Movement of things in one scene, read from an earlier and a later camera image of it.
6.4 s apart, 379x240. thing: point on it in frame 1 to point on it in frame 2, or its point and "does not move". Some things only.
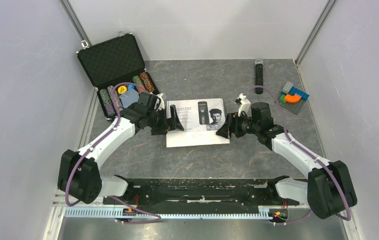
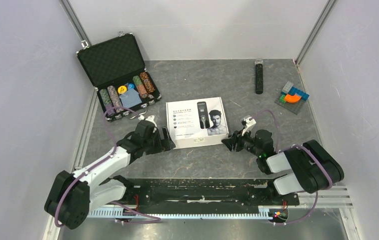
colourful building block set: (292, 98) does not move
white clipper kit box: (200, 120) does not move
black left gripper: (171, 124) to (166, 144)
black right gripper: (231, 126) to (237, 138)
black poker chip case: (118, 72) does not move
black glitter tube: (259, 75) does not move
